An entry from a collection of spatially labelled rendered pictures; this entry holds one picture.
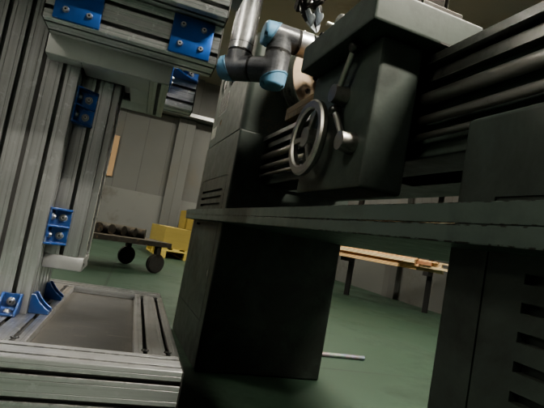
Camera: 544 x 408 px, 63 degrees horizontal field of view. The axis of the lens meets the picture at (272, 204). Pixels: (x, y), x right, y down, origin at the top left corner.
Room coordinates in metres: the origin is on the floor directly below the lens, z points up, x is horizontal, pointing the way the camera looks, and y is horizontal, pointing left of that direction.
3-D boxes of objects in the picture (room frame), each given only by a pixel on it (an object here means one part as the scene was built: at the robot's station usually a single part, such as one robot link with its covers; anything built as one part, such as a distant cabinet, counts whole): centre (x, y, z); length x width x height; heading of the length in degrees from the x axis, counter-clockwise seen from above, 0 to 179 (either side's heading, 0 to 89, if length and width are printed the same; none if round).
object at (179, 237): (6.65, 1.23, 0.35); 1.19 x 0.88 x 0.70; 18
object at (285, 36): (1.27, 0.06, 1.08); 0.11 x 0.08 x 0.09; 108
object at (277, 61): (1.28, 0.08, 0.98); 0.11 x 0.08 x 0.11; 68
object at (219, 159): (1.93, 0.03, 0.43); 0.60 x 0.48 x 0.86; 19
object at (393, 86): (0.86, -0.11, 0.73); 0.27 x 0.12 x 0.27; 19
